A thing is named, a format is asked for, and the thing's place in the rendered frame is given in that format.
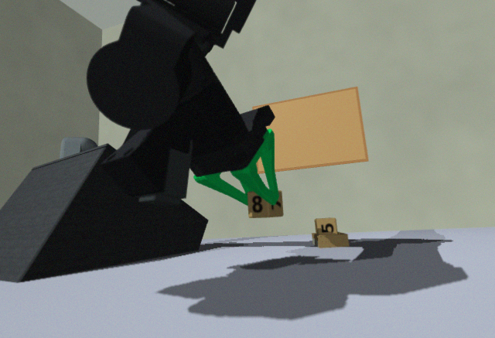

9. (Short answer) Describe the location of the tan wooden number cube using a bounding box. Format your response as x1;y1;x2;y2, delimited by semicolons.
247;190;284;218
315;218;338;235

